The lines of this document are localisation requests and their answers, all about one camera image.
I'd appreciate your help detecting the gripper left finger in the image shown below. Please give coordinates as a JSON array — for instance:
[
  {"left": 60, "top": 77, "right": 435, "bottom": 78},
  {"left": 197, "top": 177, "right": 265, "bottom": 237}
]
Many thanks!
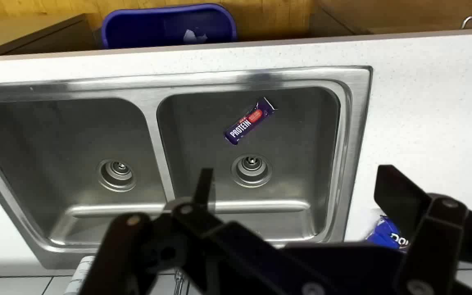
[{"left": 79, "top": 167, "right": 327, "bottom": 295}]

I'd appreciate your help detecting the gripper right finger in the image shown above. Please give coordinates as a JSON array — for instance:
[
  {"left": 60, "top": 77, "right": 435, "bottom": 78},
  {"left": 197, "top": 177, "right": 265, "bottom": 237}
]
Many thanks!
[{"left": 373, "top": 164, "right": 472, "bottom": 295}]

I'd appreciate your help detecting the stainless steel double sink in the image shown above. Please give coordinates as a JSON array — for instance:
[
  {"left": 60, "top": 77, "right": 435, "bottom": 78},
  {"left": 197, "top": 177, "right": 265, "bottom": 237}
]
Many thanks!
[{"left": 0, "top": 66, "right": 374, "bottom": 271}]

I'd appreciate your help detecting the blue snack packet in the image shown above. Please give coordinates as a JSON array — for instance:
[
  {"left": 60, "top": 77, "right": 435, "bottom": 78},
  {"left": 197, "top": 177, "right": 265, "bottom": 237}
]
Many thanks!
[{"left": 365, "top": 209, "right": 410, "bottom": 252}]

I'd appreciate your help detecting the chrome tap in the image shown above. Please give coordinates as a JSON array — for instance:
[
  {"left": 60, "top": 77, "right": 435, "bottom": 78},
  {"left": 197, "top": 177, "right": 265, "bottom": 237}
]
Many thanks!
[{"left": 173, "top": 269, "right": 186, "bottom": 295}]

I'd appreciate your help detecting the purple snack bar wrapper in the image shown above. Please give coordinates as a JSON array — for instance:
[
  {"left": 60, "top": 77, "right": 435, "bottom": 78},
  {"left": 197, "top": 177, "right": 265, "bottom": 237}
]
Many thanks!
[{"left": 225, "top": 97, "right": 277, "bottom": 146}]

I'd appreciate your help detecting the white plastic bottle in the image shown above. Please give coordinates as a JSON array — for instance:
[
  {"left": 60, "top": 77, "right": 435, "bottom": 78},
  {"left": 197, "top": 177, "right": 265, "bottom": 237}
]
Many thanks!
[{"left": 64, "top": 256, "right": 96, "bottom": 295}]

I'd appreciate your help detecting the blue plastic bin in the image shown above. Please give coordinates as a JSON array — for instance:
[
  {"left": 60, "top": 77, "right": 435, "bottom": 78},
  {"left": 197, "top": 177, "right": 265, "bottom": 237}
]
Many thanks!
[{"left": 101, "top": 3, "right": 238, "bottom": 50}]

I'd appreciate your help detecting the brown cabinet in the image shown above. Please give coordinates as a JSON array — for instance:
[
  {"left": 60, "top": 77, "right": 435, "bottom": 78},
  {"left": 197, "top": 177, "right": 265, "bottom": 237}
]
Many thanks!
[{"left": 0, "top": 13, "right": 98, "bottom": 57}]

